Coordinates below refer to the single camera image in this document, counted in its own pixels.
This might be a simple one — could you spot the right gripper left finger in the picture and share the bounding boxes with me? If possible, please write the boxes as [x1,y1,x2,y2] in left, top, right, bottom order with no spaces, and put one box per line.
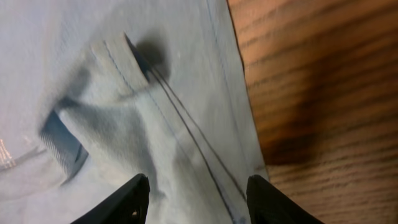
[72,174,150,224]

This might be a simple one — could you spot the light blue printed t-shirt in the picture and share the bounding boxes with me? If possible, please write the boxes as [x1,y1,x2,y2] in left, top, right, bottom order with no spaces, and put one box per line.
[1,0,266,223]

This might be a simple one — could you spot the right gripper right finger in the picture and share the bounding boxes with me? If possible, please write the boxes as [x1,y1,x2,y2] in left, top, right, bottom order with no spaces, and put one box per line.
[246,175,323,224]

